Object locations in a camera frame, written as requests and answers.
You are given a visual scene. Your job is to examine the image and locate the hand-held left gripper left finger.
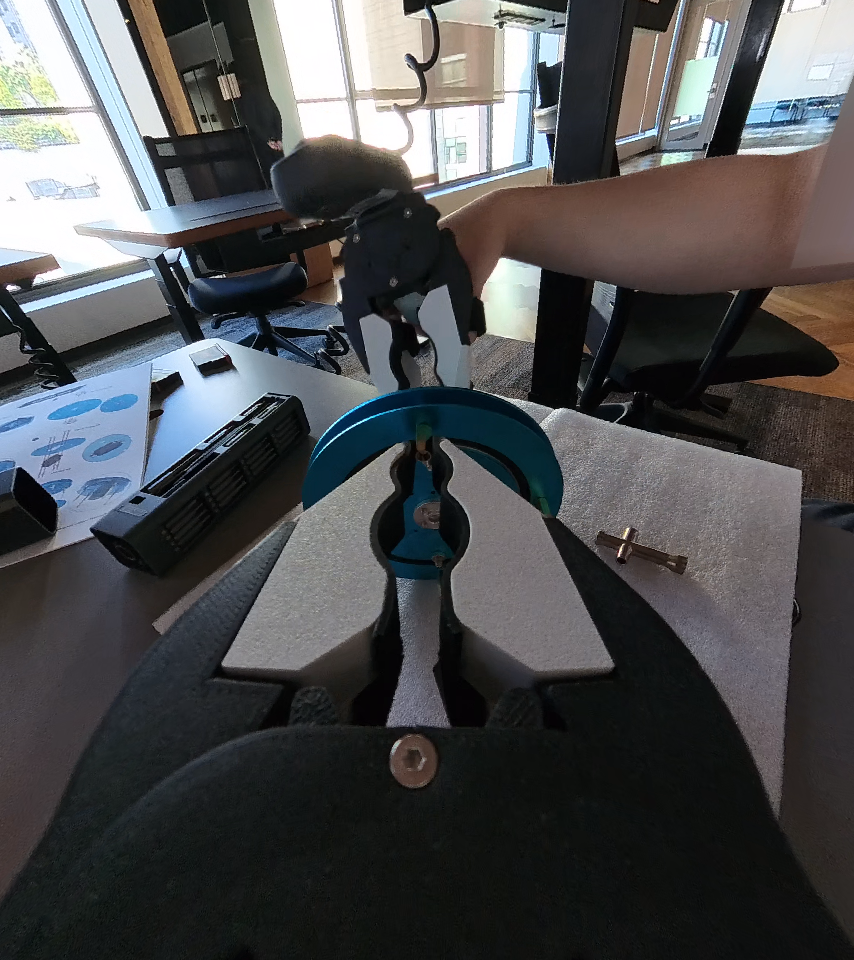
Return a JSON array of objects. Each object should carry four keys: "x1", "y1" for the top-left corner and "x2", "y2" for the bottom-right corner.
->
[{"x1": 220, "y1": 441, "x2": 417, "y2": 727}]

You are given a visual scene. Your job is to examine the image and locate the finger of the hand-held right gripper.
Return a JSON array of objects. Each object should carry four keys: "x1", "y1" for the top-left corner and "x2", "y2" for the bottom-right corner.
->
[
  {"x1": 415, "y1": 288, "x2": 475, "y2": 391},
  {"x1": 358, "y1": 311, "x2": 417, "y2": 393}
]

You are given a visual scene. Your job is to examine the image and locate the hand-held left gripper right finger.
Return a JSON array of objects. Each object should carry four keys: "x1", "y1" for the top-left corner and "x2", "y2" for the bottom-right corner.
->
[{"x1": 427, "y1": 438, "x2": 617, "y2": 727}]

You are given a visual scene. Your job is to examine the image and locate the blue round metal turntable base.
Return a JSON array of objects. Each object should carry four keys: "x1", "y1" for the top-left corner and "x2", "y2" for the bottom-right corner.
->
[{"x1": 301, "y1": 386, "x2": 565, "y2": 582}]

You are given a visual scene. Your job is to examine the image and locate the person's right forearm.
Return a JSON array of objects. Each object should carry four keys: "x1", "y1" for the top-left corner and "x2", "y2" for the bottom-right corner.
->
[{"x1": 502, "y1": 146, "x2": 829, "y2": 295}]

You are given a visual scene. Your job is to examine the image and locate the person's right hand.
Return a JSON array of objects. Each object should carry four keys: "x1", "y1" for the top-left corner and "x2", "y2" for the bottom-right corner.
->
[{"x1": 438, "y1": 191, "x2": 507, "y2": 301}]

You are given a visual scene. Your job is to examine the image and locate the metal cross wrench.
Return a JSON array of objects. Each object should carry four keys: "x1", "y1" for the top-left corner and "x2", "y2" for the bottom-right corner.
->
[{"x1": 595, "y1": 527, "x2": 691, "y2": 577}]

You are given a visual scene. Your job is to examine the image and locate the black office chair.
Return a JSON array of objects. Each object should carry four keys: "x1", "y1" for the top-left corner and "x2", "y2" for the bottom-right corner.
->
[
  {"x1": 143, "y1": 127, "x2": 346, "y2": 376},
  {"x1": 580, "y1": 285, "x2": 841, "y2": 451}
]

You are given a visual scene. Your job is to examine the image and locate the black screwdriver bit case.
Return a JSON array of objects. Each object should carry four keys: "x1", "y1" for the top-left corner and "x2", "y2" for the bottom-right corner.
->
[{"x1": 89, "y1": 393, "x2": 313, "y2": 579}]

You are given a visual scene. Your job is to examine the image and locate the small black box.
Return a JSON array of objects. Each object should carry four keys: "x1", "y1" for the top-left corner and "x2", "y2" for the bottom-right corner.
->
[{"x1": 190, "y1": 341, "x2": 237, "y2": 376}]

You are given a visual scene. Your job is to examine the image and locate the white foam mat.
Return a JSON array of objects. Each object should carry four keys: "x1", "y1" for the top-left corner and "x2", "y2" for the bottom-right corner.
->
[{"x1": 153, "y1": 397, "x2": 805, "y2": 819}]

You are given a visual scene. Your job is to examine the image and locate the white illustrated instruction sheet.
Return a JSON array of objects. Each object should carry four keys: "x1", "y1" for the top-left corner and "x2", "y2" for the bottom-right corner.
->
[{"x1": 0, "y1": 363, "x2": 155, "y2": 588}]

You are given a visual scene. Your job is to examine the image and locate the hanging cable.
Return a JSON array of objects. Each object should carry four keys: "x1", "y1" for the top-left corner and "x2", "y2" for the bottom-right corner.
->
[{"x1": 395, "y1": 0, "x2": 443, "y2": 155}]

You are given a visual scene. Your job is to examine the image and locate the black coiled cable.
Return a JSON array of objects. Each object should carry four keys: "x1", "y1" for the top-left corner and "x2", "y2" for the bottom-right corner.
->
[{"x1": 16, "y1": 318, "x2": 62, "y2": 385}]

